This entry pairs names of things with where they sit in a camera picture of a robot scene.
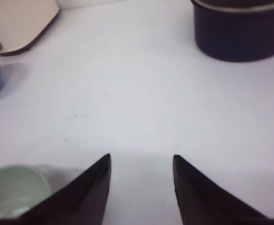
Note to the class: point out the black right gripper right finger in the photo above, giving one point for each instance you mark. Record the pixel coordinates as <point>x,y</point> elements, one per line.
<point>203,202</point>

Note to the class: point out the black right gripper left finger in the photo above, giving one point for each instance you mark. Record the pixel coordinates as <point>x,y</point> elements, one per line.
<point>81,202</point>

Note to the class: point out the green bowl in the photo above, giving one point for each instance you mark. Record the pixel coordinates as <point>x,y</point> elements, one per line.
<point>21,188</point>

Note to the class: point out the dark blue saucepan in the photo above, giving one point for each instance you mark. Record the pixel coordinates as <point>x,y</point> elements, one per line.
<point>234,30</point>

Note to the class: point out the cream two-slot toaster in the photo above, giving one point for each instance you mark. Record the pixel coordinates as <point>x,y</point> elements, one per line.
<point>22,21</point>

